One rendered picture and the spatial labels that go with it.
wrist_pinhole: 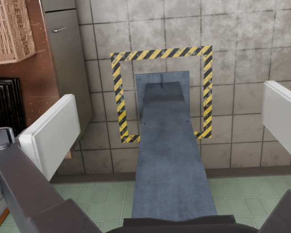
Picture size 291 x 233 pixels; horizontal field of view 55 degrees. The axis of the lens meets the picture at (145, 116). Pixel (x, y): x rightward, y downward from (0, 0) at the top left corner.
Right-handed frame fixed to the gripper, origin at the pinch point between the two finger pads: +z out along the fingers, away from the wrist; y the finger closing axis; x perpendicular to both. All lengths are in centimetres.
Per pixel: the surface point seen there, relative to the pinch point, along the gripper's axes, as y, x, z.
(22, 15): -47, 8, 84
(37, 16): -44, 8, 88
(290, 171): 78, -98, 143
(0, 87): -57, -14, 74
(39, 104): -51, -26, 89
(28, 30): -48, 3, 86
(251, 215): 43, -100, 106
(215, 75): 30, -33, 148
